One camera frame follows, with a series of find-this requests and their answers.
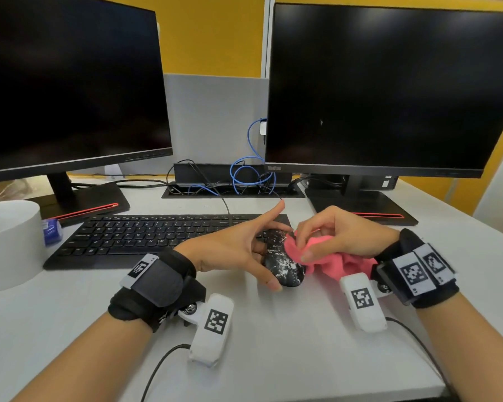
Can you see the person's left hand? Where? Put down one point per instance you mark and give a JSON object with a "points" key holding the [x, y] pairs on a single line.
{"points": [[226, 247]]}

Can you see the person's right hand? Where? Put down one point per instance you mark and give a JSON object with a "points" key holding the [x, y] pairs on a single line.
{"points": [[356, 234]]}

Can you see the pink cloth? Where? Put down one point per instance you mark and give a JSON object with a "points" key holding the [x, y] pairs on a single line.
{"points": [[335, 267]]}

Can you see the black white-speckled mouse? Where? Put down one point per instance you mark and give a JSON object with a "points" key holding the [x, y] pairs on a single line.
{"points": [[287, 270]]}

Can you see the person's left forearm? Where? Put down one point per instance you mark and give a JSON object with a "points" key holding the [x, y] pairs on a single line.
{"points": [[80, 368]]}

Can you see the person's right forearm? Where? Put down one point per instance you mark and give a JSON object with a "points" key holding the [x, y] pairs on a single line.
{"points": [[473, 347]]}

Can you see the black keyboard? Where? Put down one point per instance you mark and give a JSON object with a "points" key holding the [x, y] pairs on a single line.
{"points": [[121, 240]]}

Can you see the grey partition panel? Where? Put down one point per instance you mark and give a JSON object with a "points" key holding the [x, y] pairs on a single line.
{"points": [[214, 121]]}

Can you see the white cabinet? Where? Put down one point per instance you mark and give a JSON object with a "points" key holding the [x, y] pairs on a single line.
{"points": [[500, 200]]}

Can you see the black computer monitor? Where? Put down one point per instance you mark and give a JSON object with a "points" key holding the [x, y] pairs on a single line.
{"points": [[381, 87], [67, 87]]}

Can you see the small blue object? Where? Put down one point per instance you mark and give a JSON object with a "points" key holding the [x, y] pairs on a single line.
{"points": [[52, 233]]}

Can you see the white round container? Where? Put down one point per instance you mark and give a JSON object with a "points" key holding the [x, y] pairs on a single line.
{"points": [[8, 251]]}

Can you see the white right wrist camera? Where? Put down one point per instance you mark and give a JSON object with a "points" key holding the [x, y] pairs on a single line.
{"points": [[362, 301]]}

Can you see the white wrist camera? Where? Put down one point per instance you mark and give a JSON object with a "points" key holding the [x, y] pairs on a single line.
{"points": [[211, 330], [362, 301]]}

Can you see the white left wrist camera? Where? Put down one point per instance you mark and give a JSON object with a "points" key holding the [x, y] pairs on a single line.
{"points": [[211, 330]]}

